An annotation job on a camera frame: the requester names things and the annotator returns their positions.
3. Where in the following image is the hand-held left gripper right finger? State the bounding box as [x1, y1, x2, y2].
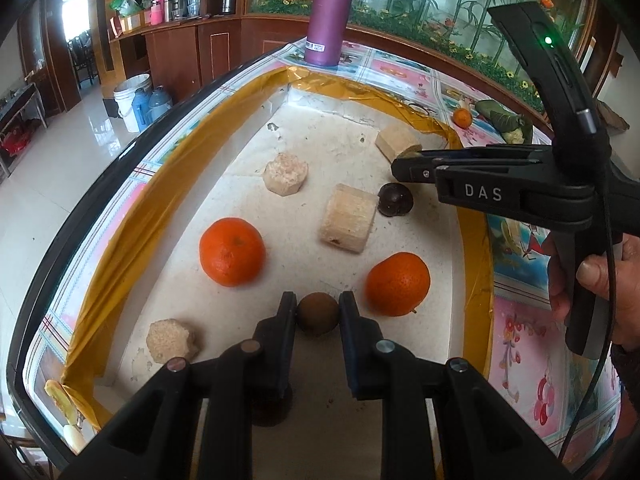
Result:
[339, 290, 575, 480]

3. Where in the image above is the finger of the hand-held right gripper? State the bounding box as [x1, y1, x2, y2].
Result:
[434, 159, 603, 235]
[391, 144, 547, 184]

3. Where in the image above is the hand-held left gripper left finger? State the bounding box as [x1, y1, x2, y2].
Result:
[57, 291, 298, 480]

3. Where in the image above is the beige pressed wood block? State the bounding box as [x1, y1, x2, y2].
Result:
[320, 183, 377, 253]
[375, 125, 425, 163]

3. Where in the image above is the dark purple passion fruit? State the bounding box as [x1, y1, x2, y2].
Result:
[376, 182, 414, 218]

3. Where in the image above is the light brown round fruit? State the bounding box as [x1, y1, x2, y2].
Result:
[296, 292, 341, 336]

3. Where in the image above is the white foam tray yellow tape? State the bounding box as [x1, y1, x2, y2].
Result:
[60, 65, 496, 431]

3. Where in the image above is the person's right hand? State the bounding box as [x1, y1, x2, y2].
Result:
[542, 234, 640, 348]

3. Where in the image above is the dark brown round fruit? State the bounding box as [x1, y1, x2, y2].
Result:
[251, 387, 295, 427]

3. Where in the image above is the green leaf wrapped dumpling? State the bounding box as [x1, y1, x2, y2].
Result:
[474, 99, 534, 145]

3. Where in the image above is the near brown rice cake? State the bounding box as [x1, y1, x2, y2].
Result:
[146, 318, 199, 363]

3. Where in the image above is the hexagonal beige cake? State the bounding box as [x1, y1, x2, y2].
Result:
[263, 152, 309, 197]

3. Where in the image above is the fruit print tablecloth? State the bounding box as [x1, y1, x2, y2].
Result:
[22, 37, 640, 480]

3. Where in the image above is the purple thermos bottle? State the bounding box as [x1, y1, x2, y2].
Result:
[305, 0, 360, 67]

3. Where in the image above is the brown wooden cabinet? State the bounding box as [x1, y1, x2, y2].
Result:
[90, 0, 321, 102]

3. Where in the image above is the blue water jug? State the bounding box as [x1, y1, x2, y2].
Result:
[131, 89, 151, 130]
[149, 86, 174, 122]

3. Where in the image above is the white plastic bucket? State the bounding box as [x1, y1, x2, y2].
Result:
[113, 74, 152, 133]

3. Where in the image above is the orange cardboard box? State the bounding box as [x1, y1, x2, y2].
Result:
[120, 10, 154, 34]

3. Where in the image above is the red toy car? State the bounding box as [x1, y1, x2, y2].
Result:
[0, 127, 32, 157]

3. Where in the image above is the dark wooden chair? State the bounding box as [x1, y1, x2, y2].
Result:
[67, 31, 99, 89]

